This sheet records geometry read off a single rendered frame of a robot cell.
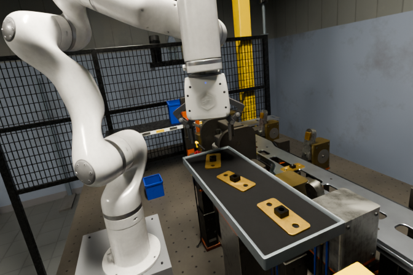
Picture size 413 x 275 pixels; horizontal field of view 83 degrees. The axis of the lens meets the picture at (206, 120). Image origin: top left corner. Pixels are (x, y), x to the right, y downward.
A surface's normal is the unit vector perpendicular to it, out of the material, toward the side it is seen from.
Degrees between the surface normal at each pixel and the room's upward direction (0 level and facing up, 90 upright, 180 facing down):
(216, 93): 89
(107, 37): 90
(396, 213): 0
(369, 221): 90
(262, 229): 0
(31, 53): 127
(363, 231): 90
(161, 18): 117
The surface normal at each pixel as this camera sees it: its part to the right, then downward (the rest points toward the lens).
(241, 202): -0.11, -0.96
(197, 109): -0.09, 0.26
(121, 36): 0.35, 0.20
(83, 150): -0.33, -0.23
